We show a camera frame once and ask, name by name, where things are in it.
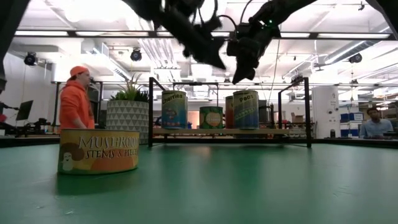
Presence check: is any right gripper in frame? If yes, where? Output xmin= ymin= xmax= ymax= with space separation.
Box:
xmin=226 ymin=21 xmax=281 ymax=85

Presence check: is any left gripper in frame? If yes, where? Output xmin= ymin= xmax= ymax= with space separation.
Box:
xmin=169 ymin=6 xmax=227 ymax=70

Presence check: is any Peas label tin can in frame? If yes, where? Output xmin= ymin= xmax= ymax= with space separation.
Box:
xmin=233 ymin=90 xmax=260 ymax=129

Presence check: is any orange red label tin can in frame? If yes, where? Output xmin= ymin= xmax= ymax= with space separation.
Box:
xmin=224 ymin=95 xmax=234 ymax=129

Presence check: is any green label tin can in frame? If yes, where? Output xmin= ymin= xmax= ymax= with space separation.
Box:
xmin=199 ymin=106 xmax=224 ymax=129

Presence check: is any Cherries label tin can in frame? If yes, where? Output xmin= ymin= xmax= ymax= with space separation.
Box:
xmin=161 ymin=90 xmax=188 ymax=129

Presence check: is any Mushroom label short can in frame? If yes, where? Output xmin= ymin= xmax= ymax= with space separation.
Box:
xmin=57 ymin=128 xmax=140 ymax=175

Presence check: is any brown cardboard box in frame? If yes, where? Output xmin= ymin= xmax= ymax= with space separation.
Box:
xmin=290 ymin=112 xmax=305 ymax=124

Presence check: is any black ceiling spotlight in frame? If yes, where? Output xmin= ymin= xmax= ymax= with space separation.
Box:
xmin=24 ymin=52 xmax=38 ymax=67
xmin=129 ymin=49 xmax=143 ymax=62
xmin=348 ymin=52 xmax=363 ymax=65

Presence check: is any white round column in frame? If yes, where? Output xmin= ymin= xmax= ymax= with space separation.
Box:
xmin=312 ymin=86 xmax=341 ymax=139

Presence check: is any green succulent plant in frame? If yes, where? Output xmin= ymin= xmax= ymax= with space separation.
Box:
xmin=110 ymin=73 xmax=149 ymax=103

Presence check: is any white triangle-pattern plant pot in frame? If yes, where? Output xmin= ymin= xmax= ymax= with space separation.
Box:
xmin=106 ymin=100 xmax=149 ymax=146

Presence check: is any blue storage bin rack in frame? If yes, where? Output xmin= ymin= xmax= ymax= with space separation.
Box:
xmin=340 ymin=111 xmax=365 ymax=138

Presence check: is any green table mat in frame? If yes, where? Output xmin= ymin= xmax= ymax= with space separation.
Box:
xmin=0 ymin=142 xmax=398 ymax=224

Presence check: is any person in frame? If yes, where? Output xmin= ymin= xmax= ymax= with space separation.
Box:
xmin=58 ymin=65 xmax=96 ymax=130
xmin=359 ymin=107 xmax=395 ymax=139

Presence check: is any black background monitor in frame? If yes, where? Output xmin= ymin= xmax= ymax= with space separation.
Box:
xmin=15 ymin=100 xmax=34 ymax=121

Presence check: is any black overhead frame bar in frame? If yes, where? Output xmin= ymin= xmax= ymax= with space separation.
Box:
xmin=14 ymin=30 xmax=392 ymax=40

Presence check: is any black background frame stand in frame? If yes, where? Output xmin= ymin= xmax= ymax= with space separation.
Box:
xmin=51 ymin=80 xmax=104 ymax=128

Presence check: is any black metal table frame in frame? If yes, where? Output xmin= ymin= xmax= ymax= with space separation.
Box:
xmin=0 ymin=134 xmax=398 ymax=149

